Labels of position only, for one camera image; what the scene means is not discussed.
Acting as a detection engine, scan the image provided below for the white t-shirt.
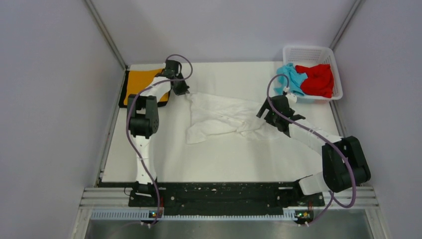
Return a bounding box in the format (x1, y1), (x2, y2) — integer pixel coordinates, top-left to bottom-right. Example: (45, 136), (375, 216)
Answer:
(186, 93), (284, 144)

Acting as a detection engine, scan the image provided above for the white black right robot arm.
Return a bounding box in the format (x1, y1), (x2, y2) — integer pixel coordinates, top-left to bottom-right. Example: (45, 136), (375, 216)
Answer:
(257, 94), (371, 205)

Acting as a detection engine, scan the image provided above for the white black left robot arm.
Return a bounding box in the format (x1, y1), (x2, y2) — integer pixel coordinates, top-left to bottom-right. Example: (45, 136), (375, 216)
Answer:
(126, 60), (189, 206)

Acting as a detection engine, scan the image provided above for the teal t-shirt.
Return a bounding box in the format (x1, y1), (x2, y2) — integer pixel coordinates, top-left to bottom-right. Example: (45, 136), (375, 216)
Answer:
(274, 63), (308, 96)

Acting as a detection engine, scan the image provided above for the folded yellow t-shirt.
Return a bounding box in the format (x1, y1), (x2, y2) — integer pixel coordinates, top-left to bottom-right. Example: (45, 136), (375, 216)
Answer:
(123, 68), (170, 107)

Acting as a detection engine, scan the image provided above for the red t-shirt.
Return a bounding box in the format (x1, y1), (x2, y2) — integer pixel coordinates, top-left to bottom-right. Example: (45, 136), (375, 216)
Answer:
(295, 64), (334, 98)

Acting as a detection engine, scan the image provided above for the white plastic laundry basket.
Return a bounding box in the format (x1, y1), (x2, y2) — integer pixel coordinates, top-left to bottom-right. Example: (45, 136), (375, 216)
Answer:
(283, 46), (343, 103)

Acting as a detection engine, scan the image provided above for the folded black t-shirt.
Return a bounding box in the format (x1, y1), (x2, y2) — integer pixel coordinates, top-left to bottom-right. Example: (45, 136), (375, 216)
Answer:
(118, 70), (171, 109)

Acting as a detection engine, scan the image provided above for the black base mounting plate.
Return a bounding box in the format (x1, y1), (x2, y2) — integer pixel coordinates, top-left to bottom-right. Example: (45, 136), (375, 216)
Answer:
(98, 182), (325, 216)

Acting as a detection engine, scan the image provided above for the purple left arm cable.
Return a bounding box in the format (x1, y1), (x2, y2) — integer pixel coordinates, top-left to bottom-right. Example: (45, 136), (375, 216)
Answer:
(125, 54), (194, 226)

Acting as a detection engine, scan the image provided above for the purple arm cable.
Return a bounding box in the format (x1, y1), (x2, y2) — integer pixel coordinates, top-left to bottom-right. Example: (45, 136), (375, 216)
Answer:
(125, 54), (194, 226)
(266, 74), (357, 226)

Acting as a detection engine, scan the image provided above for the aluminium frame rail right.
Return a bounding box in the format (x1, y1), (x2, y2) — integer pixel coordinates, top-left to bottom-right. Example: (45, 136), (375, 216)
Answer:
(329, 0), (363, 139)

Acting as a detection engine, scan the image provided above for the aluminium frame rail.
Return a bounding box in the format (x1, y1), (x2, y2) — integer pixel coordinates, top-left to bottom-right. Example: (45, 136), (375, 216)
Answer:
(329, 0), (363, 139)
(83, 0), (127, 186)

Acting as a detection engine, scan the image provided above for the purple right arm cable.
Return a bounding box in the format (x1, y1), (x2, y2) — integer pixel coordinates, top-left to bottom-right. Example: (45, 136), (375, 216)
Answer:
(266, 74), (357, 226)

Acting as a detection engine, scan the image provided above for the aluminium frame rail left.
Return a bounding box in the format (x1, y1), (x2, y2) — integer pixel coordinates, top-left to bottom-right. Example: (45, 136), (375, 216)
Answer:
(83, 0), (127, 186)

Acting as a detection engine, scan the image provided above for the aluminium front rail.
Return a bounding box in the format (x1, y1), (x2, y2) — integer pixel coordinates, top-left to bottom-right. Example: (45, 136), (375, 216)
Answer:
(79, 186), (380, 210)

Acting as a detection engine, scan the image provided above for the white cable duct strip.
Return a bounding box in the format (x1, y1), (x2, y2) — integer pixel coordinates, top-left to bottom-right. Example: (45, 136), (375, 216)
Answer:
(91, 209), (311, 221)

